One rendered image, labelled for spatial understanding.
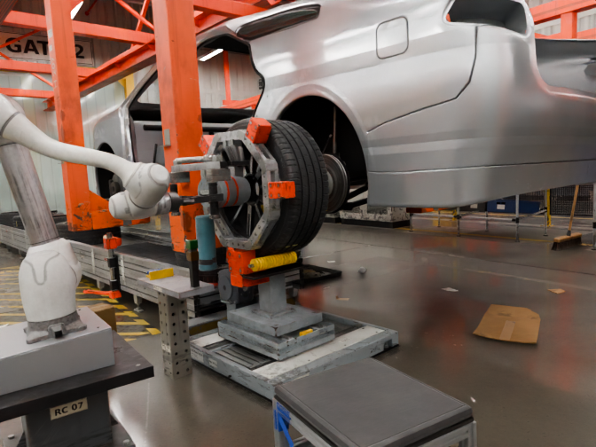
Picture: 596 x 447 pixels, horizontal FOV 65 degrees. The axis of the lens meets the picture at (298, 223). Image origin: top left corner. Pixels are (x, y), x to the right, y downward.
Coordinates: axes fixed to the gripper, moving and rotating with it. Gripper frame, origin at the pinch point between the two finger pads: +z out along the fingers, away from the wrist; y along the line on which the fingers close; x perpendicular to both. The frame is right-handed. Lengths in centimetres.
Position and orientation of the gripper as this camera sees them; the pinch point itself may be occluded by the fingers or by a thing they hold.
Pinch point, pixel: (213, 198)
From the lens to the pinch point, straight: 193.7
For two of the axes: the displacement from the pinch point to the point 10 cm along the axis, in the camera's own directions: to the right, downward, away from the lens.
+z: 7.4, -1.2, 6.6
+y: 6.7, 0.5, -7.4
